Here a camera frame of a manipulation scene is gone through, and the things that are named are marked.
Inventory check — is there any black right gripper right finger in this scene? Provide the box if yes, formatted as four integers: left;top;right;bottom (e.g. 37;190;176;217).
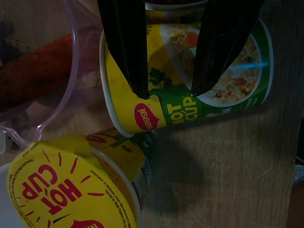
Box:
190;0;265;97

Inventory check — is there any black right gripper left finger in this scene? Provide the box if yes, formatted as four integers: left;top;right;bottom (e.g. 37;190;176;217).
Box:
97;0;151;100

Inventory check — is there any light wooden table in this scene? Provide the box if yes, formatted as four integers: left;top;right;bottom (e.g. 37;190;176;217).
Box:
0;0;300;228

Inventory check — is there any clear purple measuring jug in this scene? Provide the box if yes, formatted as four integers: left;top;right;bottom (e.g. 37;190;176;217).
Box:
0;0;79;149

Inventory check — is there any orange carrot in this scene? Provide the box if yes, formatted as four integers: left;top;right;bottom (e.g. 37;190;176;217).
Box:
0;32;75;114

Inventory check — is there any yellow green Maggi noodle cup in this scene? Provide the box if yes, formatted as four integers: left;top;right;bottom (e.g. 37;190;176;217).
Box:
99;9;274;139
6;128;157;228

